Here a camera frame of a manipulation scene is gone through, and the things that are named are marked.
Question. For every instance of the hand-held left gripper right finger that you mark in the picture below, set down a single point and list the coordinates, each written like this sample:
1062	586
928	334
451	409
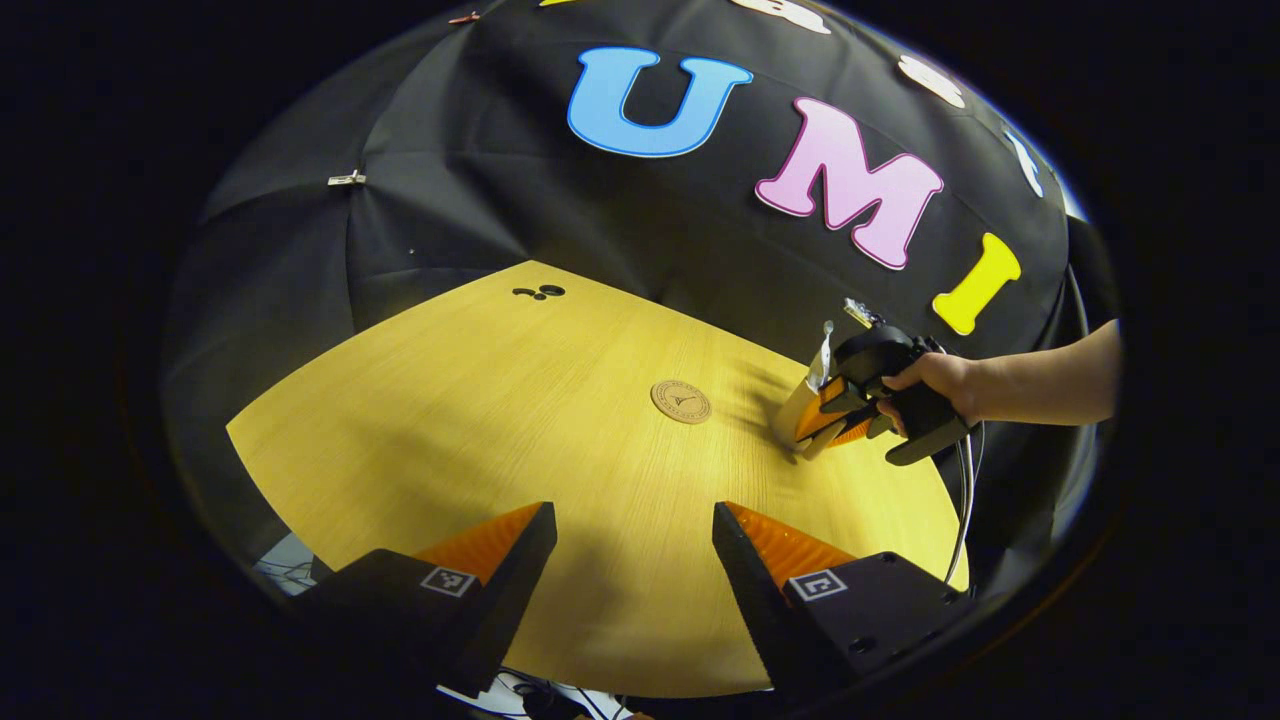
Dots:
760	600

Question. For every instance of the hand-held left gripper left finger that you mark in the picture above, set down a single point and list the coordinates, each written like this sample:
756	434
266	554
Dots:
505	600

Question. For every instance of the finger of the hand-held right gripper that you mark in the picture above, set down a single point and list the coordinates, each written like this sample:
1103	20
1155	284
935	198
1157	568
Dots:
830	428
833	392

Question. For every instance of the white toothpaste tube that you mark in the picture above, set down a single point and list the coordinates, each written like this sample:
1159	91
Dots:
817	370

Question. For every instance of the beige cup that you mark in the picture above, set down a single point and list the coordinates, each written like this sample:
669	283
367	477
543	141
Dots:
792	415

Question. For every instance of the round wooden coaster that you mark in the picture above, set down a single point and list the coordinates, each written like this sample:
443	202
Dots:
681	402

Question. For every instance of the wooden desktop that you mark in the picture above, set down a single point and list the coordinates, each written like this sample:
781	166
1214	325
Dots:
500	420

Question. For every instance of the black backdrop cloth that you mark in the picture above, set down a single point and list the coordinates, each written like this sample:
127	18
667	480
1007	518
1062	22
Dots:
500	150

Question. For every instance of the metal cloth clip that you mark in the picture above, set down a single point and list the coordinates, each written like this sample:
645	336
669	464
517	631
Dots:
347	179

